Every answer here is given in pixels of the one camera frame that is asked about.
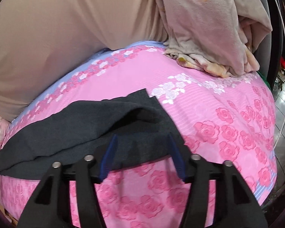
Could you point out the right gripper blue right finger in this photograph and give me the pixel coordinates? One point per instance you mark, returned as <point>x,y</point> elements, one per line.
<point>176,156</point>

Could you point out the dark grey pants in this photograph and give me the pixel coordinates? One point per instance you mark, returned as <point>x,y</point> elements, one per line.
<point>139,122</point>

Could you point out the pale fleece blanket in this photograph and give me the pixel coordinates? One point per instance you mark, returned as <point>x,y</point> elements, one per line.
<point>215,36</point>

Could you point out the pink rose bed sheet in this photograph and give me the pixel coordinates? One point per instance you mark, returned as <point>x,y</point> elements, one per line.
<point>220,119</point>

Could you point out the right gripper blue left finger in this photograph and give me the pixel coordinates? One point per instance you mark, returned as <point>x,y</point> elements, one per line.
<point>108,158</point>

